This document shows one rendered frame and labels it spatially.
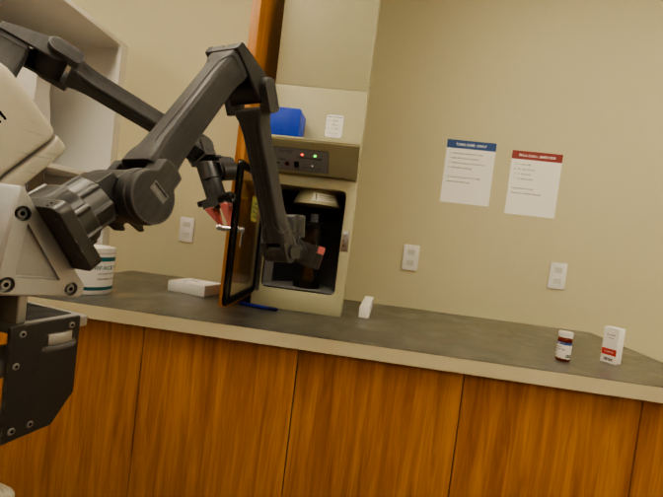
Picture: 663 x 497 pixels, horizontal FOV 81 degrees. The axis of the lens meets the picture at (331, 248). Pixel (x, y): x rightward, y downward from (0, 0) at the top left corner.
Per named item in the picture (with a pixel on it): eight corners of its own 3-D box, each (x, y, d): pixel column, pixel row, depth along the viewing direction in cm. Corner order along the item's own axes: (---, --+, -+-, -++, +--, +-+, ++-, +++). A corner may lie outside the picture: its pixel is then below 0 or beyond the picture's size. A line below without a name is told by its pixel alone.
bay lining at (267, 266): (276, 277, 160) (286, 191, 159) (338, 285, 158) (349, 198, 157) (260, 284, 136) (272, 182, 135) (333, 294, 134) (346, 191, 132)
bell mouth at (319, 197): (297, 205, 153) (299, 191, 153) (341, 210, 151) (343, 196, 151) (288, 200, 135) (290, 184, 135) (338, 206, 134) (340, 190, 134)
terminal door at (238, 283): (254, 291, 134) (266, 176, 133) (224, 307, 104) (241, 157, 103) (251, 291, 134) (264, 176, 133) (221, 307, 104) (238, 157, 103)
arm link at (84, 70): (31, 75, 91) (44, 45, 85) (40, 61, 94) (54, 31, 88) (196, 170, 118) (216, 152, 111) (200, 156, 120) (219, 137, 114)
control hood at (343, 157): (264, 171, 135) (267, 141, 134) (357, 180, 132) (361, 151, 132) (255, 164, 123) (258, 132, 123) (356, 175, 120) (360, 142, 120)
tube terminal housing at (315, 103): (266, 294, 161) (288, 107, 159) (344, 305, 158) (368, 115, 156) (249, 304, 136) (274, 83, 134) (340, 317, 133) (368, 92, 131)
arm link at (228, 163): (184, 151, 116) (198, 136, 110) (215, 152, 125) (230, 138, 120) (198, 187, 115) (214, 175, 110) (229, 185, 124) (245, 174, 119)
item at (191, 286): (187, 287, 156) (188, 277, 155) (222, 293, 151) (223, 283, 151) (167, 290, 144) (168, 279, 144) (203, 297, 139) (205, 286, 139)
